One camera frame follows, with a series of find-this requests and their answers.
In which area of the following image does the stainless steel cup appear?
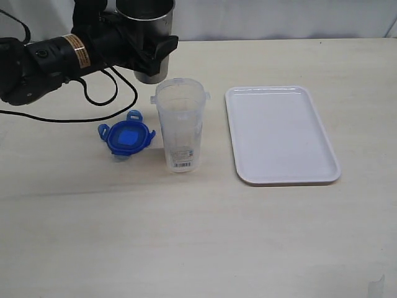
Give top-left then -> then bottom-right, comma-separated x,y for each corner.
116,1 -> 179,84

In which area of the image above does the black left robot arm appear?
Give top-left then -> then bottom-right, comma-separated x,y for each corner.
1,1 -> 179,106

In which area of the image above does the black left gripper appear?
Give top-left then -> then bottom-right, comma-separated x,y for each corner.
71,1 -> 179,77

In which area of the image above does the clear tall plastic container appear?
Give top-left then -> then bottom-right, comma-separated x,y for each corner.
151,78 -> 210,173

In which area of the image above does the blue plastic lid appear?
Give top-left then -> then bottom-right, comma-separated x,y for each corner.
97,110 -> 156,160

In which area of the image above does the white rectangular plastic tray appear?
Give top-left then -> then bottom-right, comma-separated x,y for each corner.
225,86 -> 341,186

